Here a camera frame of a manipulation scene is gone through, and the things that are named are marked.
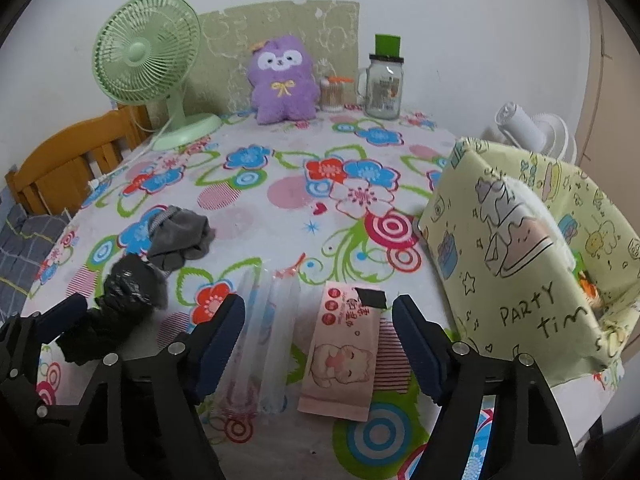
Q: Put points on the grey plaid blanket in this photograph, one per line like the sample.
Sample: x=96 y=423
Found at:
x=25 y=245

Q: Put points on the pink packet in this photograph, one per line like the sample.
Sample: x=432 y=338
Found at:
x=340 y=355

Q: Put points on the beige door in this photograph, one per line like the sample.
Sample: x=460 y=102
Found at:
x=610 y=85

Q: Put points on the green yellow packet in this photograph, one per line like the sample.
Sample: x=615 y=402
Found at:
x=585 y=280

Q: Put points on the purple plush toy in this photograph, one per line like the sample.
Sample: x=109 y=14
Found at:
x=282 y=85

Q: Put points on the yellow cartoon paper box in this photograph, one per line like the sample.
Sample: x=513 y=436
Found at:
x=525 y=285

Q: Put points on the green patterned board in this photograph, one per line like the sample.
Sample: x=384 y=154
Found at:
x=320 y=25

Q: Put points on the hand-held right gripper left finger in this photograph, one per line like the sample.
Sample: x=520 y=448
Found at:
x=220 y=345

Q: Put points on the grey sock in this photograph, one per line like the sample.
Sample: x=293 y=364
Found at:
x=175 y=240

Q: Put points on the green desk fan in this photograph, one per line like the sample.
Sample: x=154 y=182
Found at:
x=145 y=50

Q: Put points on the white fan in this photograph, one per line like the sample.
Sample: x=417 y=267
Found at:
x=525 y=127

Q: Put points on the black cloth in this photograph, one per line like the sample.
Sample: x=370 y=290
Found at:
x=120 y=300

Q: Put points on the clear plastic packet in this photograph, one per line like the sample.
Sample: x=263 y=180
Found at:
x=282 y=340
x=250 y=320

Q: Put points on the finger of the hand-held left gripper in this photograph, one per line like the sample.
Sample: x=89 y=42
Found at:
x=60 y=317

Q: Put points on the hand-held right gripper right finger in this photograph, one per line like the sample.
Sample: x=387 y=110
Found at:
x=420 y=355

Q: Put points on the cotton swab jar orange lid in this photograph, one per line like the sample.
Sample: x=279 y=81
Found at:
x=332 y=95

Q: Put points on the glass mug jar green lid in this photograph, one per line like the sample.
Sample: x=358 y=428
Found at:
x=384 y=85

